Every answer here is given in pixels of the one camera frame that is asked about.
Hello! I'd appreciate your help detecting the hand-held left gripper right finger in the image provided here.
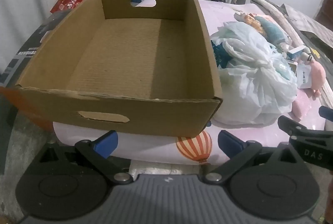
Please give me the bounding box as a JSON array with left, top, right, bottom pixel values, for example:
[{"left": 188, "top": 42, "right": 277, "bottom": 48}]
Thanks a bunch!
[{"left": 203, "top": 130, "right": 303, "bottom": 184}]

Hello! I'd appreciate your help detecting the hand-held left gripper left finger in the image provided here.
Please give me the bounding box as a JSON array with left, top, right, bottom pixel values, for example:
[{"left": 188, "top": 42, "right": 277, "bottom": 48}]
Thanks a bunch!
[{"left": 39, "top": 130, "right": 133, "bottom": 184}]

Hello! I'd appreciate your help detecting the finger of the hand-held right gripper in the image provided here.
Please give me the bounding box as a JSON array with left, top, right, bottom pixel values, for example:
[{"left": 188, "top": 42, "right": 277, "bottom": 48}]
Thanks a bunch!
[
  {"left": 278, "top": 115, "right": 309, "bottom": 137},
  {"left": 319, "top": 106, "right": 333, "bottom": 118}
]

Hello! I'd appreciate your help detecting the pink plush toy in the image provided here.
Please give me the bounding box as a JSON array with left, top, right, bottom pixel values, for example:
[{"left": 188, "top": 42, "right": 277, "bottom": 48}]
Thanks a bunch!
[{"left": 308, "top": 59, "right": 327, "bottom": 96}]

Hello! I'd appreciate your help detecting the small white plush toy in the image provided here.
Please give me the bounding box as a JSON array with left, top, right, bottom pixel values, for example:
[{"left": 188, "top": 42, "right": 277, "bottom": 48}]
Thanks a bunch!
[{"left": 302, "top": 48, "right": 314, "bottom": 65}]

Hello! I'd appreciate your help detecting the white blue box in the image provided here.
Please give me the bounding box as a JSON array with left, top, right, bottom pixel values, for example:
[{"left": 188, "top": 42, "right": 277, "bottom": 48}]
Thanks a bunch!
[{"left": 287, "top": 46, "right": 307, "bottom": 61}]

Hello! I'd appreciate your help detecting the brown cardboard box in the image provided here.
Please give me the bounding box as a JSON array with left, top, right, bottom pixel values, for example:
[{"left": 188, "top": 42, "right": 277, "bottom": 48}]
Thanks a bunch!
[{"left": 14, "top": 0, "right": 224, "bottom": 138}]

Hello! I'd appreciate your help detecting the light blue towel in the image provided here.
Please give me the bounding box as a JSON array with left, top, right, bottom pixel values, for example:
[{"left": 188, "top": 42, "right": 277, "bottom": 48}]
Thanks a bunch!
[{"left": 253, "top": 15, "right": 287, "bottom": 44}]

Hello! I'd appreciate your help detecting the orange white knitted toy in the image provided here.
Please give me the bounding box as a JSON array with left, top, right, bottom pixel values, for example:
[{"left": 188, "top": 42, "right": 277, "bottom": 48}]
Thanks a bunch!
[{"left": 234, "top": 12, "right": 263, "bottom": 28}]

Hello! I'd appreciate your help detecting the pink balloon-print table cover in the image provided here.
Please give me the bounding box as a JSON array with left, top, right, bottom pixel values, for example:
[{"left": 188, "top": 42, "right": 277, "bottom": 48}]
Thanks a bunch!
[{"left": 52, "top": 0, "right": 328, "bottom": 165}]

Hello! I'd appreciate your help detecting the white plastic bag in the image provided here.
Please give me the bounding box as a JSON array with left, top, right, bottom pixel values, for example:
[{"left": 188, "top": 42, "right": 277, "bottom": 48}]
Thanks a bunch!
[{"left": 209, "top": 22, "right": 298, "bottom": 124}]

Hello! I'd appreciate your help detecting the grey star-print blanket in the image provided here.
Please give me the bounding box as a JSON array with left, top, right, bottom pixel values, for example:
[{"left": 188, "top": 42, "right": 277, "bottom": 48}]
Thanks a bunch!
[{"left": 281, "top": 3, "right": 333, "bottom": 59}]

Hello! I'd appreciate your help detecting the brown door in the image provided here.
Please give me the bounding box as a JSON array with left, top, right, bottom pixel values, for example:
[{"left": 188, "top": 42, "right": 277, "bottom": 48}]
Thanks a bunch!
[{"left": 315, "top": 0, "right": 333, "bottom": 30}]

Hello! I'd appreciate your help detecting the white rolled mat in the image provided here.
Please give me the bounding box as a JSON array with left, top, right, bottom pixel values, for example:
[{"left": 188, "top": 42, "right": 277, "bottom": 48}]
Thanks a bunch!
[{"left": 251, "top": 0, "right": 305, "bottom": 46}]

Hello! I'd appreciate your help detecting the black printed appliance box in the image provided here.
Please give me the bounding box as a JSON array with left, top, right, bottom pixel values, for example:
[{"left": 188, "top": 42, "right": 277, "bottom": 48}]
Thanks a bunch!
[{"left": 0, "top": 11, "right": 68, "bottom": 131}]

